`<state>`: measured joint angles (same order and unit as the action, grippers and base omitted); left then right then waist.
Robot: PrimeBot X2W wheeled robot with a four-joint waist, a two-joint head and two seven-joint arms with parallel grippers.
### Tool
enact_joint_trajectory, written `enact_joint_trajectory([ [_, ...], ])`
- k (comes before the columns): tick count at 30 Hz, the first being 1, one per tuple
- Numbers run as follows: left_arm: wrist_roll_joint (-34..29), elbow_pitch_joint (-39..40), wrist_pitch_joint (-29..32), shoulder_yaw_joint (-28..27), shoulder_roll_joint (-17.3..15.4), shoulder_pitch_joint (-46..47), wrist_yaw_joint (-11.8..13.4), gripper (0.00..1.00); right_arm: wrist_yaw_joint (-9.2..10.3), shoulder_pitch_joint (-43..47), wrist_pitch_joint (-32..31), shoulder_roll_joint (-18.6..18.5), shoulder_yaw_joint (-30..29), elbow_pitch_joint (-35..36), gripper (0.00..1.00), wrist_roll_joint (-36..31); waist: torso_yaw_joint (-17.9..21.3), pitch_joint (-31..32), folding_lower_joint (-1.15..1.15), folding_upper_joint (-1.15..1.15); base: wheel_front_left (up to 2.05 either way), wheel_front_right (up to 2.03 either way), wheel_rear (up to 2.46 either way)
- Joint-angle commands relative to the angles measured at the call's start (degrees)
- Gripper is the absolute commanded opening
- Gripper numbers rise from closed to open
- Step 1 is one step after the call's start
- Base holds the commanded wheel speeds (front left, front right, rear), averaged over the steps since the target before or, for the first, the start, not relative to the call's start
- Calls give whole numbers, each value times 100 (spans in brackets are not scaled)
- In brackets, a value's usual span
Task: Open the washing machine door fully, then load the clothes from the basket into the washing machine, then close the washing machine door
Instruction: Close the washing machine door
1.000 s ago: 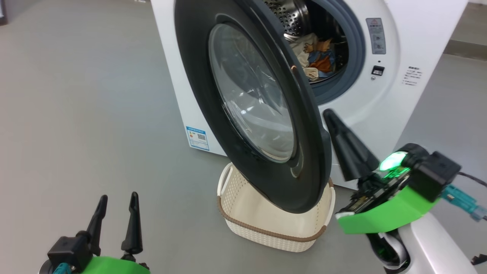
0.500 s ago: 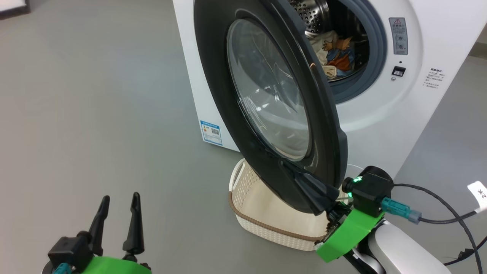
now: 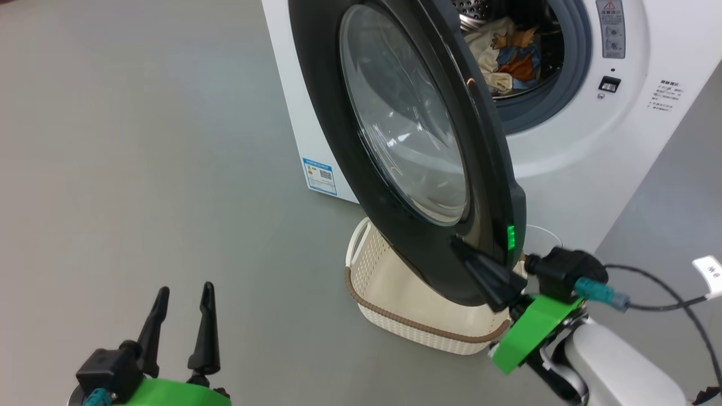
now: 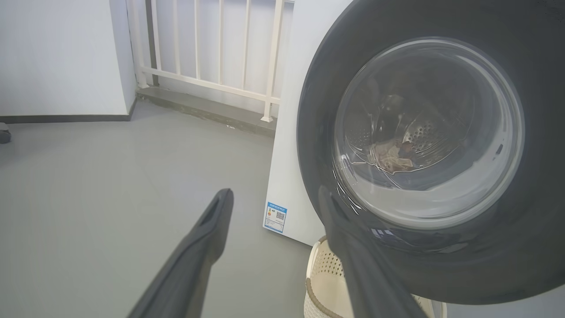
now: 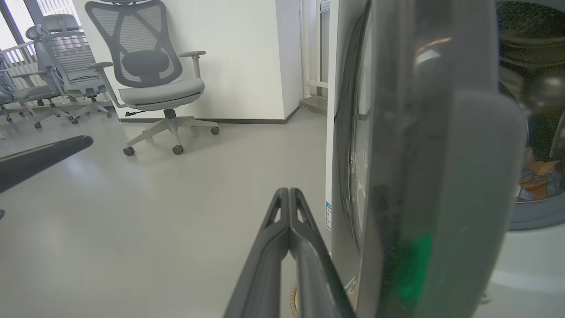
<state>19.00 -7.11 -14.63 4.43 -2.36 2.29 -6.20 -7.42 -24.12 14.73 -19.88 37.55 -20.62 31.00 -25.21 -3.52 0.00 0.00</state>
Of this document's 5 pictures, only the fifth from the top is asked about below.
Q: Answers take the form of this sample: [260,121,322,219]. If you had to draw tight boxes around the grey mesh office chair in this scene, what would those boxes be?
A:
[0,55,27,124]
[25,14,113,129]
[85,0,220,156]

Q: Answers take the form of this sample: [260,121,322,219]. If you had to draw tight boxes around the steel washing machine drum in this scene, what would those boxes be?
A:
[497,0,565,204]

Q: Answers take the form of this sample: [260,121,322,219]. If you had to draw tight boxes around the blue patterned garment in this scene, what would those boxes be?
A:
[516,159,563,201]

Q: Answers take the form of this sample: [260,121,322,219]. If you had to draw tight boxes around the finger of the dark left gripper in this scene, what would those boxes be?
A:
[0,136,94,193]

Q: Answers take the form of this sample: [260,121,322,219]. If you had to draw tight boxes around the round black washing machine door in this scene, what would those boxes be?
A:
[331,0,528,318]

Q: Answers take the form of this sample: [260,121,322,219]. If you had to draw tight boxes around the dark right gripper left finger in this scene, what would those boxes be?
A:
[223,188,290,318]

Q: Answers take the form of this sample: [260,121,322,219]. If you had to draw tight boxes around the white front-load washing machine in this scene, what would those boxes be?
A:
[325,0,565,318]

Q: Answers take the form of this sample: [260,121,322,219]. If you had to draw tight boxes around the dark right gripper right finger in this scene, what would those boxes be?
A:
[290,188,356,318]

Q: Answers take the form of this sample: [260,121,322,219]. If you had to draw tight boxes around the white metal frame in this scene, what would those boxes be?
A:
[300,0,329,98]

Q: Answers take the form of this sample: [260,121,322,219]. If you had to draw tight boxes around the grey rubber door gasket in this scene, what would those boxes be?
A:
[508,194,565,231]

